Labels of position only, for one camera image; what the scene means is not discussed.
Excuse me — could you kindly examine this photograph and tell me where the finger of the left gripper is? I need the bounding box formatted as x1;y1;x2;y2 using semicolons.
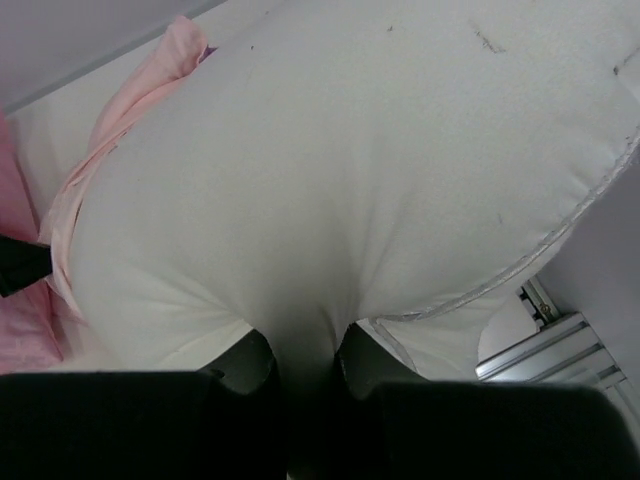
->
0;235;53;297

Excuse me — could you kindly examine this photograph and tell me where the white pillow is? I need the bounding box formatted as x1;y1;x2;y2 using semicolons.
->
69;1;639;382

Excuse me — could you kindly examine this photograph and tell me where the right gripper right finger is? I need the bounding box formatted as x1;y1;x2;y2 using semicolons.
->
333;326;639;479

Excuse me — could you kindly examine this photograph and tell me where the pink rose pattern pillow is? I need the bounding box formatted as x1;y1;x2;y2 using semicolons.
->
1;119;62;374

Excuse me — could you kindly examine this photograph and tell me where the purple princess print pillowcase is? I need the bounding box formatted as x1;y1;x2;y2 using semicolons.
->
36;14;219;321

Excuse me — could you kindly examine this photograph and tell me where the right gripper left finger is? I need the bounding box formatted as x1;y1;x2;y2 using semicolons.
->
1;332;280;479

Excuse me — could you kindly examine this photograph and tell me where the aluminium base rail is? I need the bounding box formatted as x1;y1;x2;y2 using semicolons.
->
473;277;631;401

